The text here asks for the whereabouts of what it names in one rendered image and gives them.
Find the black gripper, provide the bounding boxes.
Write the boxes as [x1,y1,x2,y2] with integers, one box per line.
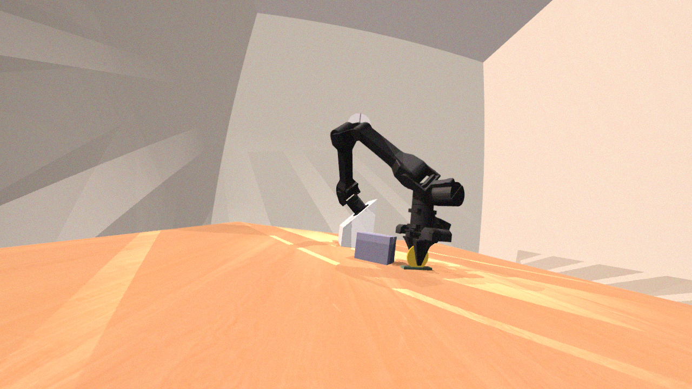
[396,205,452,266]

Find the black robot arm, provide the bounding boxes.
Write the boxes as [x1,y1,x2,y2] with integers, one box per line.
[330,122,464,216]

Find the gold coin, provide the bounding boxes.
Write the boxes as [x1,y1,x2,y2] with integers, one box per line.
[407,247,429,267]

